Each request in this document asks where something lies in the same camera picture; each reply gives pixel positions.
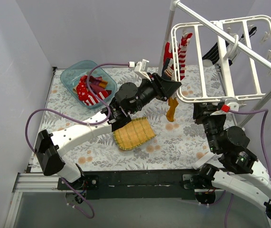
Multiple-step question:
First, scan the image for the mustard yellow sock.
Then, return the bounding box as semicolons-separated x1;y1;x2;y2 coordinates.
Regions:
166;97;178;122

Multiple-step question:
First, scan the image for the purple cable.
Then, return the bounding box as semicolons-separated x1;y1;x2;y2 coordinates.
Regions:
224;108;271;228
25;62;136;219

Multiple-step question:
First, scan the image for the maroon purple striped sock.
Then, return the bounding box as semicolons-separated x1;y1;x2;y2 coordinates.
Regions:
89;76;108;94

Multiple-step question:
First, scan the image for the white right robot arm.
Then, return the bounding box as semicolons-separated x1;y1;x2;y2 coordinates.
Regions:
193;102;271;220

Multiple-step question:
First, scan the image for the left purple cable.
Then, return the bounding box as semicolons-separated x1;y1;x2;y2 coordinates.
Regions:
25;62;136;219

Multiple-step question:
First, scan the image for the beige striped sock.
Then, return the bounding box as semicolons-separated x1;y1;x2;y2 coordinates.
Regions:
73;86;78;95

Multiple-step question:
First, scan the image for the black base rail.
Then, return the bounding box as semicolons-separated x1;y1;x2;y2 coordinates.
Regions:
59;169;218;200

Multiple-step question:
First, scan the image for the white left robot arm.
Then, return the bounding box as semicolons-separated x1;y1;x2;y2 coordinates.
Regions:
34;73;182;190

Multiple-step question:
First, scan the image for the white clip sock hanger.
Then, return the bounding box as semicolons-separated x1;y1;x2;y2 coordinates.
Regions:
170;15;271;103

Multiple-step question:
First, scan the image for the red sock with white pattern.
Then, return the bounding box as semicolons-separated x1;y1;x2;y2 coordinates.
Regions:
76;75;90;102

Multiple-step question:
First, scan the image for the teal transparent plastic basin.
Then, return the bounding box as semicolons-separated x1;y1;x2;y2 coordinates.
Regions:
60;60;117;109

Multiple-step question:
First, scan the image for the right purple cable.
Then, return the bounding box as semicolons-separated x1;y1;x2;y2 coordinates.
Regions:
224;108;271;228

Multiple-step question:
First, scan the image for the red white striped sock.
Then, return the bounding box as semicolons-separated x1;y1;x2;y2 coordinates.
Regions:
178;32;193;80
78;90;111;106

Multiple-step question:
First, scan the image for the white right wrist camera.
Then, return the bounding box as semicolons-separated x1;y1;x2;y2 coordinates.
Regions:
210;102;239;116

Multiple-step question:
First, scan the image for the black white striped sock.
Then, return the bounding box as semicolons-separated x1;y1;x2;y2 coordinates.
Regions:
202;43;221;67

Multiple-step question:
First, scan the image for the white drying rack stand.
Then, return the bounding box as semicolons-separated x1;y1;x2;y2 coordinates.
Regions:
164;0;271;127

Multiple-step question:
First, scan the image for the woven bamboo tray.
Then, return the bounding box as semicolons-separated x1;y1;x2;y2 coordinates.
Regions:
113;117;156;151

